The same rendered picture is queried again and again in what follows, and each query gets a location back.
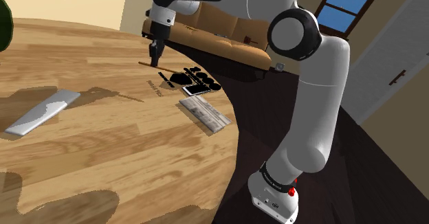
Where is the silver flat remote control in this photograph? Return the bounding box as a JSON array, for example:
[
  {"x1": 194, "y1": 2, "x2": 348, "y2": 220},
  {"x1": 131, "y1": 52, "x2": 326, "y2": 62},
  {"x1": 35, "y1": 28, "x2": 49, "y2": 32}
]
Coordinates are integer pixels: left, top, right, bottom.
[{"x1": 3, "y1": 89, "x2": 82, "y2": 137}]

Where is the grey folded newspaper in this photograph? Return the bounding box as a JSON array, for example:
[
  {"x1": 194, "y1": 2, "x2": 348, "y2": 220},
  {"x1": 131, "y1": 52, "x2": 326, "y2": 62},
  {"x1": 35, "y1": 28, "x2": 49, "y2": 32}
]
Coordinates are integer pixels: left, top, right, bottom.
[{"x1": 178, "y1": 94, "x2": 233, "y2": 133}]

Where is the dark green plant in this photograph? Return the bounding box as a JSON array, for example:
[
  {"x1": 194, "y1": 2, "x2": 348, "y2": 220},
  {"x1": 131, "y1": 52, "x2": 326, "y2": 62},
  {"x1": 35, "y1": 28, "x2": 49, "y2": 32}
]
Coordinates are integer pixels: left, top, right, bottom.
[{"x1": 0, "y1": 0, "x2": 14, "y2": 53}]

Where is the grey door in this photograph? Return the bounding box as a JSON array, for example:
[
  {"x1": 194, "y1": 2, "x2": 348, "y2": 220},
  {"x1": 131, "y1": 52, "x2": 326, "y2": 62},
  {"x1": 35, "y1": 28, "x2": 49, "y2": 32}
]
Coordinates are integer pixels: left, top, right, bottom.
[{"x1": 340, "y1": 0, "x2": 429, "y2": 126}]

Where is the tan sofa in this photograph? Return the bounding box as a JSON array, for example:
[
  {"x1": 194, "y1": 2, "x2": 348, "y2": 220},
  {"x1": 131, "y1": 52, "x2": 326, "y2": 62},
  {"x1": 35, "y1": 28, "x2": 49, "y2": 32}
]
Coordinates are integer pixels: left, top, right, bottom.
[{"x1": 142, "y1": 1, "x2": 273, "y2": 72}]

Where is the thin wooden pencil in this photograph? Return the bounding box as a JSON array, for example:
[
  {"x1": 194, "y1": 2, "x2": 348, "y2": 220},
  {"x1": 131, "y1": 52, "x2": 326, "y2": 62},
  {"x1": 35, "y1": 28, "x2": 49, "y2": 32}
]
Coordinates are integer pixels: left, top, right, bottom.
[{"x1": 137, "y1": 60, "x2": 182, "y2": 74}]

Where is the brown framed window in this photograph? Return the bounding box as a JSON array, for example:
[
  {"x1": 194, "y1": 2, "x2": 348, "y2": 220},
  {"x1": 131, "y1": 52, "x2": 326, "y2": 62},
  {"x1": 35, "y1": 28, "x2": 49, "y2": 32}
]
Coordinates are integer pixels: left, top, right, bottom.
[{"x1": 313, "y1": 0, "x2": 380, "y2": 41}]

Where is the round wooden table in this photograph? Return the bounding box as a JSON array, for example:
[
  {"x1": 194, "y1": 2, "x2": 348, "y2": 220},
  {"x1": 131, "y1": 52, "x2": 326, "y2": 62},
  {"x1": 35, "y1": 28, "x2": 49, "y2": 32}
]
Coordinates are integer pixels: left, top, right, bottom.
[{"x1": 0, "y1": 17, "x2": 239, "y2": 224}]

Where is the black pen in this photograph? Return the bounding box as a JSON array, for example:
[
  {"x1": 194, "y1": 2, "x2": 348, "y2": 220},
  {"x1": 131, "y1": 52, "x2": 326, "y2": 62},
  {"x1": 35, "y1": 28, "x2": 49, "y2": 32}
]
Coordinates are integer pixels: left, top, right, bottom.
[{"x1": 157, "y1": 71, "x2": 176, "y2": 89}]

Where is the white smartphone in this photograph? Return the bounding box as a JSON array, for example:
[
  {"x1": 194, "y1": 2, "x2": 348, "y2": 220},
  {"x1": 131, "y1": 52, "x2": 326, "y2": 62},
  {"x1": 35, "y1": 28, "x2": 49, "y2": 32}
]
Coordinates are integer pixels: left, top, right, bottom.
[{"x1": 181, "y1": 83, "x2": 212, "y2": 97}]

